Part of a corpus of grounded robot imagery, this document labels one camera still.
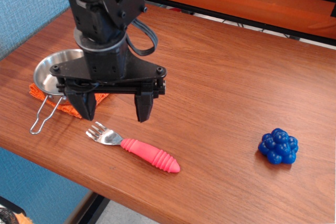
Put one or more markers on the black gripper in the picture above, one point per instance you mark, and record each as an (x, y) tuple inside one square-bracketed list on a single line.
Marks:
[(108, 68)]

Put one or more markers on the pink handled metal fork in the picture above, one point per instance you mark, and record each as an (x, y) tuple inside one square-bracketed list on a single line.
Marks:
[(153, 155)]

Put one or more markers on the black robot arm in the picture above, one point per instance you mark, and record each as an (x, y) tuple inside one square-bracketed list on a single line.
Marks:
[(103, 20)]

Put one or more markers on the orange folded cloth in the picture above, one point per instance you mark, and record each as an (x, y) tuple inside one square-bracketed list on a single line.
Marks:
[(65, 107)]

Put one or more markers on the black table leg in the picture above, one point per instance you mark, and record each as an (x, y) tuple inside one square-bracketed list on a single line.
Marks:
[(89, 210)]

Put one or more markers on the black and orange corner object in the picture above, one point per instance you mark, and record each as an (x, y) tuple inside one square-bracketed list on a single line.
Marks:
[(13, 214)]

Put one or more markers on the blue toy grape cluster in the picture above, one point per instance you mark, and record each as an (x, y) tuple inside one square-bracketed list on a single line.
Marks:
[(279, 147)]

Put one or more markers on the steel pan with wire handle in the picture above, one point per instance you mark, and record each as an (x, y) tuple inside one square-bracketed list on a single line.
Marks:
[(49, 73)]

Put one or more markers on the orange panel with black frame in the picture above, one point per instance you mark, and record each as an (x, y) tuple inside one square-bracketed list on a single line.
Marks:
[(236, 1)]

